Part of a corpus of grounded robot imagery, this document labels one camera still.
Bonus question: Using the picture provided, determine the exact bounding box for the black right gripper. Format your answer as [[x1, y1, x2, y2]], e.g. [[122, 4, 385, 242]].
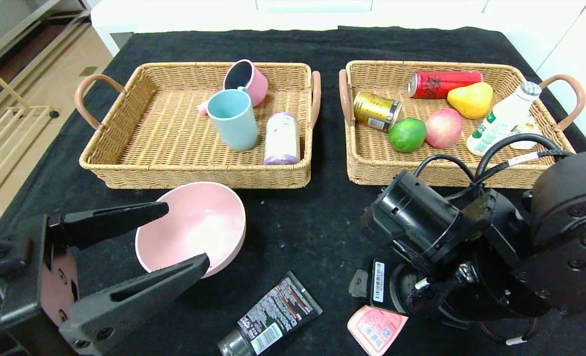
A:
[[348, 258, 437, 317]]

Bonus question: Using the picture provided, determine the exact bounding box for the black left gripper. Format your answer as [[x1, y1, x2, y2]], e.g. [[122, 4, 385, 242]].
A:
[[0, 201, 210, 356]]

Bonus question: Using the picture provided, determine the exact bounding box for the pink lotion bottle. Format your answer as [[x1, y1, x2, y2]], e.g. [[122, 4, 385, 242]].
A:
[[347, 305, 409, 356]]

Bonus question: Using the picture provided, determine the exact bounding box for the green lime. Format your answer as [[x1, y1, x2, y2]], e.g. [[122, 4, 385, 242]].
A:
[[388, 117, 427, 153]]

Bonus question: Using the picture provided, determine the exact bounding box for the red peach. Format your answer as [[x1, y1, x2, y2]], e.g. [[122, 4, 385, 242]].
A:
[[425, 108, 464, 149]]

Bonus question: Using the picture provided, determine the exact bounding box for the white milk drink bottle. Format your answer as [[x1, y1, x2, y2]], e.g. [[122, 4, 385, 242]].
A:
[[466, 82, 542, 157]]

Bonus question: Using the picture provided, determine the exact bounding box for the pink bowl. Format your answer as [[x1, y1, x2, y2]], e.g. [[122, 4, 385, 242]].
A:
[[135, 181, 247, 278]]

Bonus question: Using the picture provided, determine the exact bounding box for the black tablecloth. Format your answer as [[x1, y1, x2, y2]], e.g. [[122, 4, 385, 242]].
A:
[[0, 26, 586, 356]]

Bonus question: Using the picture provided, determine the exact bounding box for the black cosmetic tube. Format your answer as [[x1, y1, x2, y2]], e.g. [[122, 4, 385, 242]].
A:
[[217, 271, 323, 356]]

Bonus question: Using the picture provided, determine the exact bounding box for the white bottle with purple base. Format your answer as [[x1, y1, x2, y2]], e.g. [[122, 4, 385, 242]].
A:
[[264, 112, 301, 166]]

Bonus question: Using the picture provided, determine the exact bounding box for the gold drink can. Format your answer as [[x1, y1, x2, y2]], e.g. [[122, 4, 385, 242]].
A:
[[353, 91, 403, 133]]

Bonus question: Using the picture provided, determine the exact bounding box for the teal plastic cup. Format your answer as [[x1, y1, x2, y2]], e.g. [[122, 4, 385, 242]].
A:
[[207, 89, 259, 152]]

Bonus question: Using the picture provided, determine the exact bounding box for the yellow pear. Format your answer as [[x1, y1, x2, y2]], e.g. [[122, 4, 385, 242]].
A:
[[447, 82, 494, 119]]

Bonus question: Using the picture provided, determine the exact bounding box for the red soda can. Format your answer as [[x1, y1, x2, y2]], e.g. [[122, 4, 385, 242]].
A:
[[408, 71, 483, 98]]

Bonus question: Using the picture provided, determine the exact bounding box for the pink mug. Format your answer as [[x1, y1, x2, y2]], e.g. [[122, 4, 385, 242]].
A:
[[198, 59, 269, 116]]

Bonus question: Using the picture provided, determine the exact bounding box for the small white carton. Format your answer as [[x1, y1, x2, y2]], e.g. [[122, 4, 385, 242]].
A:
[[510, 123, 541, 150]]

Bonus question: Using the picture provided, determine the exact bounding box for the gray metal shelf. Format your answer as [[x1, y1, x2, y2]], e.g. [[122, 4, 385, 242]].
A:
[[0, 0, 92, 67]]

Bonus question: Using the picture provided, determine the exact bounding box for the white table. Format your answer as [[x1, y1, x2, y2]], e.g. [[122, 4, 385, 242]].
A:
[[91, 0, 501, 57]]

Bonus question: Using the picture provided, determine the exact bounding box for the wicker basket with handles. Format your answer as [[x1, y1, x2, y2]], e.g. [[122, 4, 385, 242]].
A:
[[74, 62, 322, 190], [338, 60, 586, 189]]

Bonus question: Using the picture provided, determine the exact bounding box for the thin black loop cable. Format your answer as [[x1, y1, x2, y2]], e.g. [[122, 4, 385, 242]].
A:
[[414, 153, 476, 183]]

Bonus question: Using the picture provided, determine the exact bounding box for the black cable with white tag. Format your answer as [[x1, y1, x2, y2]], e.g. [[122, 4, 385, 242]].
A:
[[475, 133, 573, 183]]

